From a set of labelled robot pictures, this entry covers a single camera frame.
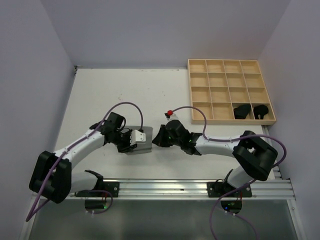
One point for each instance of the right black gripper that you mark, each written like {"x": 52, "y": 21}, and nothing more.
{"x": 159, "y": 139}

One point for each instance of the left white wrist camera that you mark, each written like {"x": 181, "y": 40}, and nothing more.
{"x": 137, "y": 137}

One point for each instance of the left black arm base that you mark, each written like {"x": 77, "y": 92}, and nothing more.
{"x": 110, "y": 187}

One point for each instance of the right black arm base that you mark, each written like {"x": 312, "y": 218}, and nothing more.
{"x": 219, "y": 187}

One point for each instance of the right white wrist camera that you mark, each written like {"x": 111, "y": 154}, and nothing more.
{"x": 170, "y": 115}

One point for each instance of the aluminium mounting rail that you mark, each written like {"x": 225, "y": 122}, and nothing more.
{"x": 196, "y": 189}

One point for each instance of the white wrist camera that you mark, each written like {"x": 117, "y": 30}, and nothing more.
{"x": 170, "y": 115}
{"x": 137, "y": 137}

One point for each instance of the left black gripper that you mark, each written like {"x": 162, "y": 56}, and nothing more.
{"x": 127, "y": 147}

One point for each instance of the black striped underwear grey waistband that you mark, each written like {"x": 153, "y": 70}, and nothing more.
{"x": 242, "y": 111}

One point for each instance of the black underwear beige waistband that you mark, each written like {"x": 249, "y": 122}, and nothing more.
{"x": 260, "y": 111}

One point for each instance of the wooden compartment tray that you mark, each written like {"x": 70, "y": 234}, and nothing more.
{"x": 217, "y": 86}

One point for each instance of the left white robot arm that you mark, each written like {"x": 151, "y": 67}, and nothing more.
{"x": 52, "y": 176}

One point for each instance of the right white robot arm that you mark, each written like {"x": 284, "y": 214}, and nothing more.
{"x": 255, "y": 156}

